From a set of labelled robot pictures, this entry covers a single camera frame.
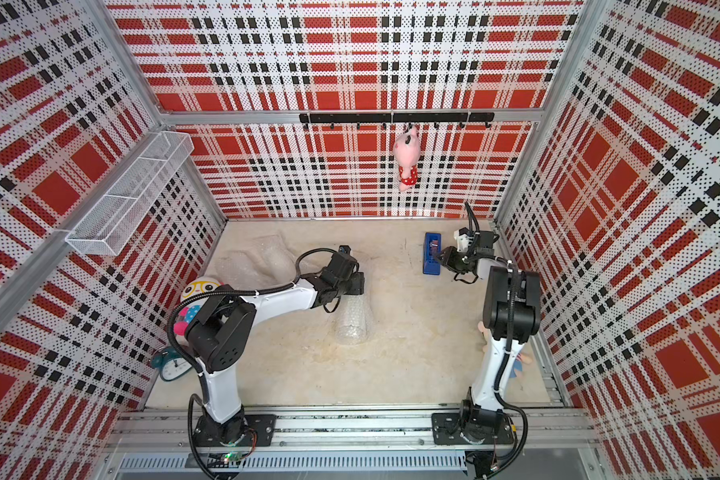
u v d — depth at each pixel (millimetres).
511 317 508
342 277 763
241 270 961
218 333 497
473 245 926
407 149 903
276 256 1026
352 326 840
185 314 894
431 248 1045
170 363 788
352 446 723
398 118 902
